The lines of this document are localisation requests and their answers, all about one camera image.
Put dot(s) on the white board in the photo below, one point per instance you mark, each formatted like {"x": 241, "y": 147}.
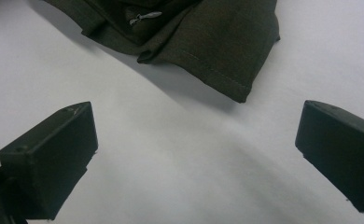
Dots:
{"x": 177, "y": 161}

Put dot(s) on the dark pleated skirt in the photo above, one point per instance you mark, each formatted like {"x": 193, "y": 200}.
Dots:
{"x": 202, "y": 40}

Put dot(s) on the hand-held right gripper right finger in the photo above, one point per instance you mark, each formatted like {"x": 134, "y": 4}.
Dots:
{"x": 342, "y": 155}

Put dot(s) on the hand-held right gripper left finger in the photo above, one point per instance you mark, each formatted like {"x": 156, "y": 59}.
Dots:
{"x": 52, "y": 155}

